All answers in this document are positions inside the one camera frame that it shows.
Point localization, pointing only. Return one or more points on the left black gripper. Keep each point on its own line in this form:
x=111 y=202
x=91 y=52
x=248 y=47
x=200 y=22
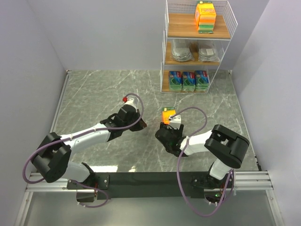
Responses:
x=137 y=121

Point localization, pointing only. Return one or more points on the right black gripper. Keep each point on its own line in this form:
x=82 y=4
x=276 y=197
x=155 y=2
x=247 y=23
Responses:
x=170 y=127

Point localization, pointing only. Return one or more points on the orange sponge pack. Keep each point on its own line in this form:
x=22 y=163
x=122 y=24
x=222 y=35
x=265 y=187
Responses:
x=167 y=112
x=205 y=17

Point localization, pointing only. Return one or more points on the blue green sponge pack back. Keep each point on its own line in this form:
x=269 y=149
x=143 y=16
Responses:
x=175 y=81

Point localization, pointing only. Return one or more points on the blue green sponge pack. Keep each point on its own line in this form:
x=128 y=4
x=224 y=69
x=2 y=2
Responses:
x=175 y=81
x=201 y=80
x=188 y=81

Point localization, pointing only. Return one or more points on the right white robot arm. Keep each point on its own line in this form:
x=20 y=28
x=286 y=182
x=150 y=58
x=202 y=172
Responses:
x=227 y=146

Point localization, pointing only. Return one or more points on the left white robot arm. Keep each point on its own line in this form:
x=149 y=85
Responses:
x=53 y=161

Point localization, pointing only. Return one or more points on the black base bar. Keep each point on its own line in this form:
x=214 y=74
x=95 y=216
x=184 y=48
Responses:
x=156 y=184

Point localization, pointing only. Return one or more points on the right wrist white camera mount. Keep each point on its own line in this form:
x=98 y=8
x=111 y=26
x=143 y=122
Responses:
x=175 y=121

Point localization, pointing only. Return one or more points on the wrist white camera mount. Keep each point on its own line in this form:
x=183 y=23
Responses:
x=130 y=101
x=175 y=121

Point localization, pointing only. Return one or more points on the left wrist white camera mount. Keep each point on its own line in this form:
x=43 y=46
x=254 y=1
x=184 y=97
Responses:
x=130 y=101

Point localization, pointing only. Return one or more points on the white wire wooden shelf rack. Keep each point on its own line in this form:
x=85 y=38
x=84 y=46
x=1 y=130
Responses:
x=193 y=49

